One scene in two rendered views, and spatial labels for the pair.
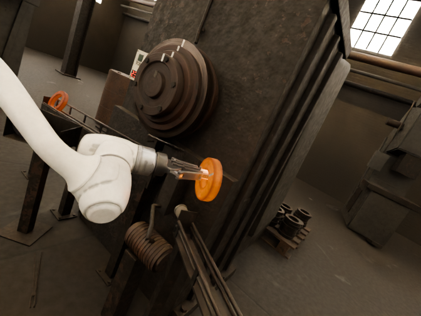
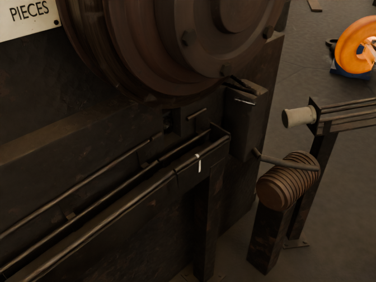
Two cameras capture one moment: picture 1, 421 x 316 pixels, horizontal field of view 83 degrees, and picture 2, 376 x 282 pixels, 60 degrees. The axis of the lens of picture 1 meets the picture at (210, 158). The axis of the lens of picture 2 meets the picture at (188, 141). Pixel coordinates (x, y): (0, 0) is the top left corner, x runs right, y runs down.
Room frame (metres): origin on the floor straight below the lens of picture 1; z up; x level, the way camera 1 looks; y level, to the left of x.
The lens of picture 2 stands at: (1.00, 0.92, 1.27)
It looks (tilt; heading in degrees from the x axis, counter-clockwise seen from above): 40 degrees down; 287
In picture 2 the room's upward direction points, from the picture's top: straight up
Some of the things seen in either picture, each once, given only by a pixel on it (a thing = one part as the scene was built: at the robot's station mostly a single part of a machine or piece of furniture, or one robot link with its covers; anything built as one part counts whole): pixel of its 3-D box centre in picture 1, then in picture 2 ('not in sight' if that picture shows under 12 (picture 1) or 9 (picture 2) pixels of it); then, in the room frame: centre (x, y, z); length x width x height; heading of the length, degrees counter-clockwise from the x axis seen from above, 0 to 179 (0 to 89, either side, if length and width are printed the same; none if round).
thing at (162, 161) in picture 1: (166, 165); not in sight; (0.73, 0.12, 0.92); 0.09 x 0.08 x 0.07; 116
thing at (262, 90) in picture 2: (173, 190); (242, 121); (1.08, 0.10, 0.68); 0.11 x 0.08 x 0.24; 151
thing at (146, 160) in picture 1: (144, 160); not in sight; (0.70, 0.19, 0.91); 0.09 x 0.06 x 0.09; 26
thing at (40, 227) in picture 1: (34, 177); not in sight; (1.17, 0.87, 0.36); 0.26 x 0.20 x 0.72; 96
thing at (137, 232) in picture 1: (135, 279); (277, 217); (0.91, 0.09, 0.27); 0.22 x 0.13 x 0.53; 61
